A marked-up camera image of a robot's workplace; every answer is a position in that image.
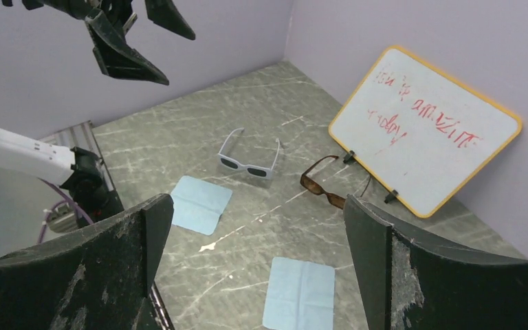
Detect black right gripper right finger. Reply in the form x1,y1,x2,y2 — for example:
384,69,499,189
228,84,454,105
343,196,528,329

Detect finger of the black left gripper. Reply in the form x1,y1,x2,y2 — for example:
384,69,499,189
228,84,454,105
85,8,169,85
145,0,196,41

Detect light blue cloth right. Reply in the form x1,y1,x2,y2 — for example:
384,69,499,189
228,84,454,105
262,256,336,330

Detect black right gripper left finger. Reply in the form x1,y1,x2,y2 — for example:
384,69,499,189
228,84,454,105
0,194,174,329

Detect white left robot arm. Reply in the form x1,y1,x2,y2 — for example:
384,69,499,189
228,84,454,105
0,0,170,228

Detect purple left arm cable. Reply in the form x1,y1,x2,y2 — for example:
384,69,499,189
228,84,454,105
36,178,96,245

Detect light blue cloth left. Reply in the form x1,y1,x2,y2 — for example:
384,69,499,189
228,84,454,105
170,175,232,236

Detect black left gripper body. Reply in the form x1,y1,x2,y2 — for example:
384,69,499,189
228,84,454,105
21,0,138,28

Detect brown tortoise sunglasses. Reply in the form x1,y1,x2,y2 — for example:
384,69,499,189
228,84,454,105
299,155,374,210

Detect yellow framed whiteboard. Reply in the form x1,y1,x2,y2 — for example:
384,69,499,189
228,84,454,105
329,45,523,218

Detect white frame sunglasses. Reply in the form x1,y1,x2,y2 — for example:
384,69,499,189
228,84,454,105
217,127,281,179

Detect light blue cloth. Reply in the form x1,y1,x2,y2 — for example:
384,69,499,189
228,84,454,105
262,256,336,330
170,175,232,236

